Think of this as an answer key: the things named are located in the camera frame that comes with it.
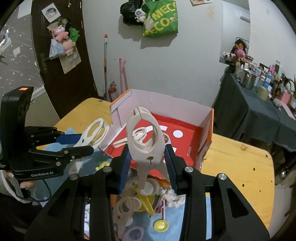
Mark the pink bunny plush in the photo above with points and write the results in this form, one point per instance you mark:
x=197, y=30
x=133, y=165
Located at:
x=239, y=52

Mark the green shopping bag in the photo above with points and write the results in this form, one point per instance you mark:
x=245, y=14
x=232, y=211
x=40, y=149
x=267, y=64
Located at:
x=161, y=19

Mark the grey plastic clamp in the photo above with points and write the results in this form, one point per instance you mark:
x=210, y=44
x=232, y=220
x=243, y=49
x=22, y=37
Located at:
x=167, y=139

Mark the beige pink plastic clamp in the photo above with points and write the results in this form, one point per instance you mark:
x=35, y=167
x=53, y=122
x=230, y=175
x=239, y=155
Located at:
x=148, y=155

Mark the yellow lid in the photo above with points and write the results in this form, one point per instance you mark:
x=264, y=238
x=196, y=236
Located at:
x=161, y=226

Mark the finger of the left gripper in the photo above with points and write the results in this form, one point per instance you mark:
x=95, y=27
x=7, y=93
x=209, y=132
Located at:
x=67, y=137
x=69, y=152

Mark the dark cloth side table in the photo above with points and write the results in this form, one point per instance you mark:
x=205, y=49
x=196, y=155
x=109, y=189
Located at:
x=240, y=114

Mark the cream plastic clamp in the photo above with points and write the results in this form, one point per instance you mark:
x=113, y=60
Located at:
x=92, y=136

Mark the green yellow bear toy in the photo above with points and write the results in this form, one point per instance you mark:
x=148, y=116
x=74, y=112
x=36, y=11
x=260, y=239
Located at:
x=102, y=165

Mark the lilac plastic clamp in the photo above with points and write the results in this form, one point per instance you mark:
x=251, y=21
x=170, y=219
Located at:
x=134, y=234

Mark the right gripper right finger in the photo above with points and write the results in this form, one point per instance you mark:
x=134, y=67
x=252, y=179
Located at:
x=215, y=209

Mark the mop handle pole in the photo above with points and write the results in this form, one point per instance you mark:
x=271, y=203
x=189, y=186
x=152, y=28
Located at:
x=105, y=66

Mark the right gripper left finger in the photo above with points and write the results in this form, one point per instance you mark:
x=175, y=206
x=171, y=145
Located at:
x=62, y=218

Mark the person left hand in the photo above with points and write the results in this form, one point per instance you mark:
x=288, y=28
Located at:
x=23, y=185

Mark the blue terry towel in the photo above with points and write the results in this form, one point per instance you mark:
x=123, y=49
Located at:
x=140, y=217

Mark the white plastic clamp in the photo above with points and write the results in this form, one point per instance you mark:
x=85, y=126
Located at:
x=138, y=134

